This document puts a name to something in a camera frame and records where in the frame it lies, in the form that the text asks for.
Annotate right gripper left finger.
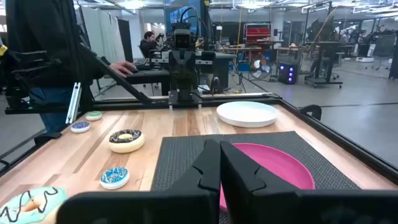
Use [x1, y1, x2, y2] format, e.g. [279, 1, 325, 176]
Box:
[57, 139, 221, 224]

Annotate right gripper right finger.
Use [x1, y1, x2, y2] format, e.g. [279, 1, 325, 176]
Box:
[220, 141, 398, 224]

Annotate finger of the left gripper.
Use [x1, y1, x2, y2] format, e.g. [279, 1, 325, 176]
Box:
[169, 52, 184, 91]
[183, 52, 198, 91]

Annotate small blue swirl donut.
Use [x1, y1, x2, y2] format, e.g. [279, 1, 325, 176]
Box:
[99, 167, 130, 190]

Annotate large chocolate frosted donut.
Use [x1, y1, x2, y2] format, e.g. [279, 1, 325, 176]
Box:
[108, 129, 146, 154]

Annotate small green frosted donut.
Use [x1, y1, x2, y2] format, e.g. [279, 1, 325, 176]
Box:
[85, 111, 103, 121]

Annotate small navy sprinkled donut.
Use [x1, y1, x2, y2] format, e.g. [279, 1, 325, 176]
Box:
[70, 121, 91, 134]

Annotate large mint donut black squiggle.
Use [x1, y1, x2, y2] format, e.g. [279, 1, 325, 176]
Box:
[0, 186, 68, 224]

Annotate person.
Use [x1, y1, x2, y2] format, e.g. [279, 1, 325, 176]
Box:
[139, 30, 165, 59]
[0, 0, 111, 133]

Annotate person's hand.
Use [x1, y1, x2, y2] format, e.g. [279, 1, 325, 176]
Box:
[108, 61, 137, 75]

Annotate pink plate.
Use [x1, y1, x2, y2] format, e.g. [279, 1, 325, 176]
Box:
[219, 142, 316, 213]

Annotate grey woven placemat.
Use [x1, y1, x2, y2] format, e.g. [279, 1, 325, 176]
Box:
[150, 131, 361, 224]

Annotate white partition curtain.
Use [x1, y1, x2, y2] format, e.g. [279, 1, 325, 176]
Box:
[81, 6, 125, 63]

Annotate white plate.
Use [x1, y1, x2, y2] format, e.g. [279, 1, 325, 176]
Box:
[216, 101, 280, 128]

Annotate floor fan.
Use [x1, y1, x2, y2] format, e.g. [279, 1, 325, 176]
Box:
[249, 58, 272, 80]

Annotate red storage shelf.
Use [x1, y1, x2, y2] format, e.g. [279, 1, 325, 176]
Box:
[243, 23, 272, 43]

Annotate silver aluminium strut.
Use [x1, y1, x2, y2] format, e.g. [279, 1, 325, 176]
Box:
[65, 82, 82, 124]

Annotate computer tower purple lights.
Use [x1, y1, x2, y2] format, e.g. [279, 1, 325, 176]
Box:
[277, 63, 298, 85]

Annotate black standing desk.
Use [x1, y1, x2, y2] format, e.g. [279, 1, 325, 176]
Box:
[303, 40, 345, 90]

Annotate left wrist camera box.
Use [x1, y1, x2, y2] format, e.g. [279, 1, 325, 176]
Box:
[173, 28, 193, 50]

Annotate large wall screen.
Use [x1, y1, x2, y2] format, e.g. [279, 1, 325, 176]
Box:
[164, 0, 206, 32]

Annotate black aluminium table frame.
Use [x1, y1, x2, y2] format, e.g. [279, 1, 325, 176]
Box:
[0, 43, 398, 184]

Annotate black arched bracket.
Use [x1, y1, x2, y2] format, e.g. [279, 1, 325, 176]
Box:
[298, 104, 323, 121]

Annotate black flat bracket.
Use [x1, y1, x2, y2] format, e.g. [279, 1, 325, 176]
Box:
[33, 131, 63, 146]

